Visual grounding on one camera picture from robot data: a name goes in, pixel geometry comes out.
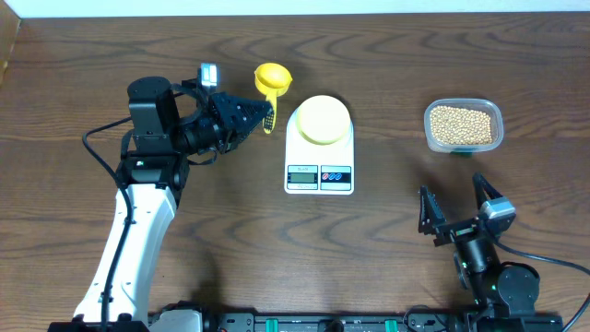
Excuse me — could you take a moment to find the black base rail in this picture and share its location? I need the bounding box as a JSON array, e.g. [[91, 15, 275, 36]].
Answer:
[[147, 302, 563, 332]]

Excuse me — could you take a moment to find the white digital kitchen scale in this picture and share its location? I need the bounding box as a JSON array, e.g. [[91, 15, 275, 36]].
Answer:
[[284, 106, 355, 196]]

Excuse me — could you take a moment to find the clear plastic soybean container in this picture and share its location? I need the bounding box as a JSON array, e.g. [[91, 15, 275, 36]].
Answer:
[[424, 98, 504, 154]]

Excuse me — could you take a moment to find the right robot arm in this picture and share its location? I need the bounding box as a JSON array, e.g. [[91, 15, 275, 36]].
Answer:
[[418, 173, 540, 318]]

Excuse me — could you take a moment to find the pale yellow bowl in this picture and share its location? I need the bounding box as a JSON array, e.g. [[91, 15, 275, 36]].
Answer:
[[295, 95, 351, 145]]

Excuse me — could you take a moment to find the yellow measuring scoop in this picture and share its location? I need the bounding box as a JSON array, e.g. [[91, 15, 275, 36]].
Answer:
[[254, 63, 292, 135]]

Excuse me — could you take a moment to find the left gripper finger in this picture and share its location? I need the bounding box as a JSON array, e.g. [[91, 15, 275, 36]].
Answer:
[[230, 115, 265, 150], [225, 95, 272, 121]]

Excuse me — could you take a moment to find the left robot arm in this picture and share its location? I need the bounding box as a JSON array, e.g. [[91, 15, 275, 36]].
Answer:
[[49, 77, 274, 331]]

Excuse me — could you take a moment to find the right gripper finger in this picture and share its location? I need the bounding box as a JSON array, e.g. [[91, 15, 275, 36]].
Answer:
[[418, 185, 446, 234], [472, 172, 502, 208]]

